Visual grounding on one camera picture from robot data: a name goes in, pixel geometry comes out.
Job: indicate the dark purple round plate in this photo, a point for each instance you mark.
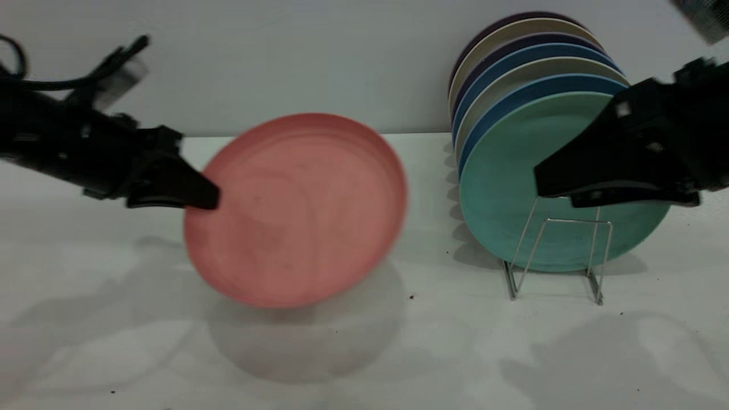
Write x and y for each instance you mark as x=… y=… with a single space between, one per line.
x=512 y=44
x=495 y=23

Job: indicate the pink round plate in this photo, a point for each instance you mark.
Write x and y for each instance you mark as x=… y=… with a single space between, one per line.
x=296 y=210

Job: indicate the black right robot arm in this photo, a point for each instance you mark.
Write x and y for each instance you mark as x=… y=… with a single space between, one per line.
x=709 y=80

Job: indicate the green round plate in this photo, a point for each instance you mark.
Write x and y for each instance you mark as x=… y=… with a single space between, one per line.
x=501 y=188

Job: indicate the beige round plate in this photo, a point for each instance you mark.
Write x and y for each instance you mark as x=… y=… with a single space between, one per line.
x=529 y=27
x=529 y=67

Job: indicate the blue round plate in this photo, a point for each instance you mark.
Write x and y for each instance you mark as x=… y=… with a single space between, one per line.
x=541 y=85
x=529 y=54

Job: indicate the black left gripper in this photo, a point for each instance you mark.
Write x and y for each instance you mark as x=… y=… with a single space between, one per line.
x=122 y=156

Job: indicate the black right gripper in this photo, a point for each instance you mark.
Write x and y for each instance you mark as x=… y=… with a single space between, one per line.
x=666 y=136

